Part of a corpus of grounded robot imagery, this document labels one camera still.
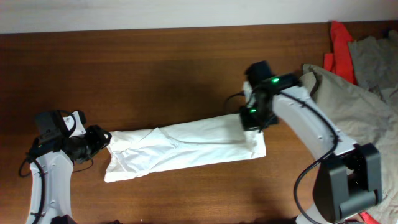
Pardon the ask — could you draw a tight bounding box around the white t-shirt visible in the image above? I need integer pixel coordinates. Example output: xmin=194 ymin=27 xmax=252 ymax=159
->
xmin=104 ymin=114 xmax=266 ymax=183

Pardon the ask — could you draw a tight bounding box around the grey-beige garment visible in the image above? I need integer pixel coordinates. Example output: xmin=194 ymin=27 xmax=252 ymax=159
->
xmin=300 ymin=30 xmax=397 ymax=223

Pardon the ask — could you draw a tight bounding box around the red garment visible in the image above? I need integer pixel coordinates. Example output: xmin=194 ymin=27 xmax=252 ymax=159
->
xmin=323 ymin=21 xmax=358 ymax=85

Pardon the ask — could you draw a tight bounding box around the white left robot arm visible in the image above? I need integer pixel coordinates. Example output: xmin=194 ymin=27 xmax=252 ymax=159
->
xmin=22 ymin=110 xmax=112 ymax=224

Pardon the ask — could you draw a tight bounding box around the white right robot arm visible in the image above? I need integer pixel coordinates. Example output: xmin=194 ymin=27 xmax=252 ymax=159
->
xmin=239 ymin=61 xmax=382 ymax=223

